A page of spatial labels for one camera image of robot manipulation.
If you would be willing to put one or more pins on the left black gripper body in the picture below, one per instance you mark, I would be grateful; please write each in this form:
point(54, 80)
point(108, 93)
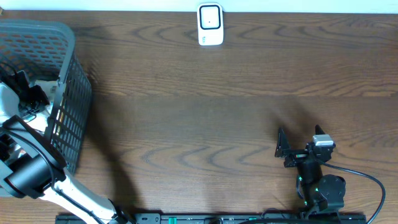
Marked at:
point(23, 101)

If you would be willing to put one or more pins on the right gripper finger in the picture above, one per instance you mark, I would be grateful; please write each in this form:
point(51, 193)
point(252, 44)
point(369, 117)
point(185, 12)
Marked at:
point(318, 130)
point(283, 146)

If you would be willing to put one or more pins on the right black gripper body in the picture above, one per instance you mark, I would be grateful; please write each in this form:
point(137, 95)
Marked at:
point(296, 156)

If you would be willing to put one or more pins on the large white snack bag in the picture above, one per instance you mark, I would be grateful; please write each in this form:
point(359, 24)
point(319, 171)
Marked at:
point(49, 87)

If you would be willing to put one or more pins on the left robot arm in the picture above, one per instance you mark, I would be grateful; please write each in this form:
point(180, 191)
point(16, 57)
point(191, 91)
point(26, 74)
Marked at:
point(42, 171)

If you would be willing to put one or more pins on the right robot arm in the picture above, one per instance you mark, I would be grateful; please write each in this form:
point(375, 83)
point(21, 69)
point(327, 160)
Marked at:
point(321, 193)

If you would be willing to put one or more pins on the white barcode scanner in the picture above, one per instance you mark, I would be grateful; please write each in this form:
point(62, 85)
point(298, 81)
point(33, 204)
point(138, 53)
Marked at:
point(210, 24)

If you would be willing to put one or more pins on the grey plastic shopping basket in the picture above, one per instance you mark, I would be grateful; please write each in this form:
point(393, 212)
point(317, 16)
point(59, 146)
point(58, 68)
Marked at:
point(46, 51)

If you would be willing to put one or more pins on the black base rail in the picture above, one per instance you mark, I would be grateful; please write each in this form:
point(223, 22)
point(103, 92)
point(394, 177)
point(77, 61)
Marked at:
point(155, 218)

